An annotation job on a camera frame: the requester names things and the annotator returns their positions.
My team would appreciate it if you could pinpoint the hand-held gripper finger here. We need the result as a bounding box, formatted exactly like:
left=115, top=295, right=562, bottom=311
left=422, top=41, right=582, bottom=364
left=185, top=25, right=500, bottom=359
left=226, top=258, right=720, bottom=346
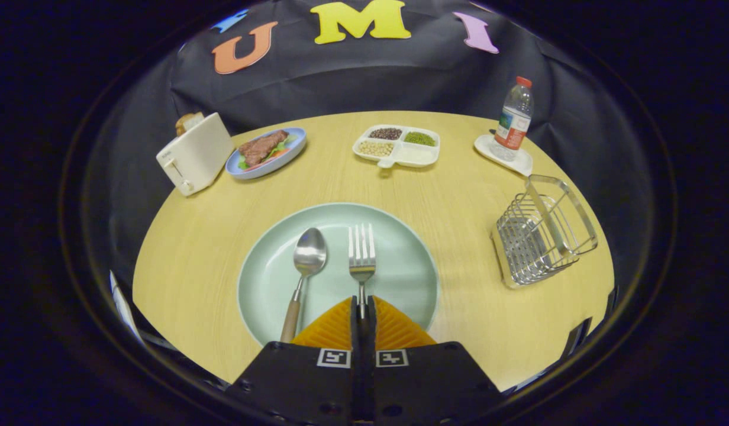
left=225, top=296, right=365, bottom=426
left=364, top=296, right=504, bottom=426

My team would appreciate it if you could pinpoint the wooden-handled metal fork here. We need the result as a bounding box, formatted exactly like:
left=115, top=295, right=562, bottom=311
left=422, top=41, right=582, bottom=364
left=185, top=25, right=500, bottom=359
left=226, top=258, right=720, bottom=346
left=348, top=223, right=377, bottom=320

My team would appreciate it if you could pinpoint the wooden-handled metal spoon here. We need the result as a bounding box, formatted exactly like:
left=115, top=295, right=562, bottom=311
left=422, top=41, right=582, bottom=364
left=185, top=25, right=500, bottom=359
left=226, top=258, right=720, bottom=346
left=280, top=227, right=328, bottom=344

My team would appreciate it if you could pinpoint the pale green plate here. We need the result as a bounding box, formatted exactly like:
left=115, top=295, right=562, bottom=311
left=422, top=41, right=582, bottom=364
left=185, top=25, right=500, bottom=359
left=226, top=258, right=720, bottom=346
left=237, top=202, right=440, bottom=348

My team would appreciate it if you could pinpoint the white divided bean tray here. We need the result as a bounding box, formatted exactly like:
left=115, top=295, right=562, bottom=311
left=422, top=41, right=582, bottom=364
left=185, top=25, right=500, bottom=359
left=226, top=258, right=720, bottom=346
left=352, top=124, right=441, bottom=169

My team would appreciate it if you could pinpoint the blue plate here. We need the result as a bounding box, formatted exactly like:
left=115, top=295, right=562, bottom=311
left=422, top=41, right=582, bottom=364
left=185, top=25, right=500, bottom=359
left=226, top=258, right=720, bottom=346
left=225, top=127, right=307, bottom=180

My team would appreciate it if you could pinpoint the steak with vegetables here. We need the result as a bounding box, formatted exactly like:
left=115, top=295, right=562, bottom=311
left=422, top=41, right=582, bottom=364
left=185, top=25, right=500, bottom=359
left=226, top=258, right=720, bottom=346
left=239, top=130, right=289, bottom=167

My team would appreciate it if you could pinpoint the white coaster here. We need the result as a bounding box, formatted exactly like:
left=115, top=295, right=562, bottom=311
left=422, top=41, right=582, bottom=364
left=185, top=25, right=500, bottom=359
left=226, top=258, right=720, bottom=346
left=474, top=134, right=534, bottom=177

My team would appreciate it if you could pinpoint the white toaster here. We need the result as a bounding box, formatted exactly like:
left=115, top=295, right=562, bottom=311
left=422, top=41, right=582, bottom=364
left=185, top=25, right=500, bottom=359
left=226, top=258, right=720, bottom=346
left=156, top=112, right=235, bottom=197

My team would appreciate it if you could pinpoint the clear red-capped water bottle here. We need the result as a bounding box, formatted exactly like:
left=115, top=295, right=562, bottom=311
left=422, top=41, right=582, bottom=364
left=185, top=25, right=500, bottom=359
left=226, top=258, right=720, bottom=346
left=493, top=76, right=534, bottom=162

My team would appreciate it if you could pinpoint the black backdrop cloth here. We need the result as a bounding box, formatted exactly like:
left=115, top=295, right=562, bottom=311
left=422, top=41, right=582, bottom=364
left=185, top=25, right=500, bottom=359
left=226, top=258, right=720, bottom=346
left=83, top=0, right=667, bottom=296

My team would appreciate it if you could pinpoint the toasted bread slice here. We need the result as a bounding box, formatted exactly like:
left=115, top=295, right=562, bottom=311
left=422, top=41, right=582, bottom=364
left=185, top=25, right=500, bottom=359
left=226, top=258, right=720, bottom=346
left=175, top=112, right=204, bottom=137

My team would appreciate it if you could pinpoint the metal wire cutlery basket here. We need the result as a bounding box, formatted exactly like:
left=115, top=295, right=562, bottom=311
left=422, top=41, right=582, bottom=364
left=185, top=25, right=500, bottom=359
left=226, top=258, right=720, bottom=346
left=491, top=175, right=599, bottom=289

